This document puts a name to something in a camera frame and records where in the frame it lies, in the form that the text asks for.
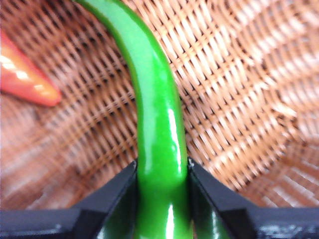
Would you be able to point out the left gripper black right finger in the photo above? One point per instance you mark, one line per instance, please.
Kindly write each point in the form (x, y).
(249, 221)

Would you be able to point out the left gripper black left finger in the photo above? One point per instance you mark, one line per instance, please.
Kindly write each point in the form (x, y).
(74, 224)

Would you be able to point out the green toy pepper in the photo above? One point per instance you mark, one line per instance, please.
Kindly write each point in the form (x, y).
(159, 124)

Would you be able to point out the brown wicker basket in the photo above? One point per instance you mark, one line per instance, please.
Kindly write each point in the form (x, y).
(236, 74)

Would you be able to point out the orange toy carrot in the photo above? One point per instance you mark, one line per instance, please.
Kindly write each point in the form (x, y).
(22, 79)

